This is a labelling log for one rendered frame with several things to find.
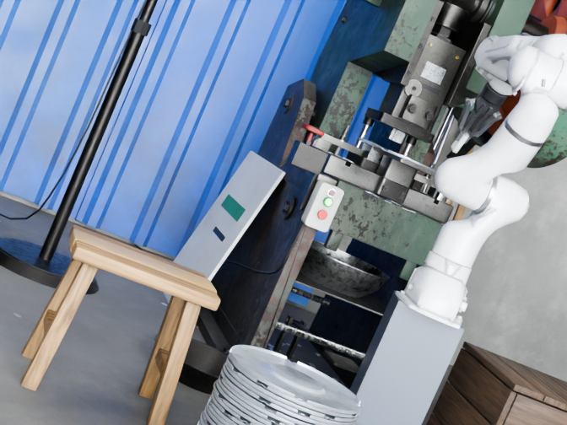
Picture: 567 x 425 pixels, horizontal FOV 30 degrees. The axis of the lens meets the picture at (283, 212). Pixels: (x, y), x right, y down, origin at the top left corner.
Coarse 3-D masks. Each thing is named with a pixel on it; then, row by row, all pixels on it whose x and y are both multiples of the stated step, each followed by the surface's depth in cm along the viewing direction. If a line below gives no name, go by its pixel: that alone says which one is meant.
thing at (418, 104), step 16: (432, 32) 337; (432, 48) 331; (448, 48) 332; (432, 64) 332; (448, 64) 333; (416, 80) 331; (432, 80) 333; (448, 80) 334; (400, 96) 332; (416, 96) 330; (432, 96) 334; (400, 112) 332; (416, 112) 331; (432, 112) 332
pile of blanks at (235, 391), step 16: (224, 368) 211; (240, 368) 205; (224, 384) 208; (240, 384) 204; (256, 384) 205; (208, 400) 214; (224, 400) 206; (240, 400) 206; (256, 400) 204; (272, 400) 200; (288, 400) 203; (208, 416) 211; (224, 416) 205; (240, 416) 205; (256, 416) 201; (272, 416) 200; (288, 416) 202; (304, 416) 204; (320, 416) 201; (336, 416) 203; (352, 416) 209
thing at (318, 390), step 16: (240, 352) 216; (256, 352) 222; (272, 352) 227; (256, 368) 210; (272, 368) 212; (288, 368) 218; (304, 368) 227; (272, 384) 200; (288, 384) 208; (304, 384) 211; (320, 384) 216; (336, 384) 225; (320, 400) 206; (336, 400) 212; (352, 400) 217
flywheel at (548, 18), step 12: (540, 0) 367; (552, 0) 362; (564, 0) 351; (540, 12) 364; (552, 12) 362; (564, 12) 348; (552, 24) 345; (564, 24) 342; (516, 96) 357; (504, 108) 362; (504, 120) 352; (492, 132) 355
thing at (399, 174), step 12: (384, 156) 331; (396, 156) 316; (384, 168) 327; (396, 168) 326; (408, 168) 327; (420, 168) 315; (384, 180) 326; (396, 180) 327; (408, 180) 328; (384, 192) 326; (396, 192) 327
